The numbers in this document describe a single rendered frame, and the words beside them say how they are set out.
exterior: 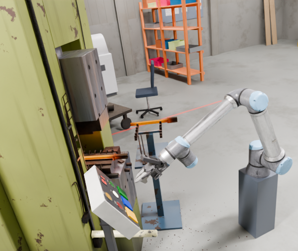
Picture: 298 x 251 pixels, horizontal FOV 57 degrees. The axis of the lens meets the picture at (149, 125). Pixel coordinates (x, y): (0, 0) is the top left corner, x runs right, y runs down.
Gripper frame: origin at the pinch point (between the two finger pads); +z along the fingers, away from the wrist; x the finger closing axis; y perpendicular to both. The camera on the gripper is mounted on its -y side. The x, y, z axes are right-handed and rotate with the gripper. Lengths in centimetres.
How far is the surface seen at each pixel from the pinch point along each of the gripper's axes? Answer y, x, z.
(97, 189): -21.6, -15.6, 13.3
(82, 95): -49, 33, -9
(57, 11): -91, 49, -31
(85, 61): -62, 35, -24
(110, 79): 95, 527, -34
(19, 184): -36, 26, 55
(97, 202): -21.5, -25.0, 14.9
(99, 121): -28.2, 35.4, -4.4
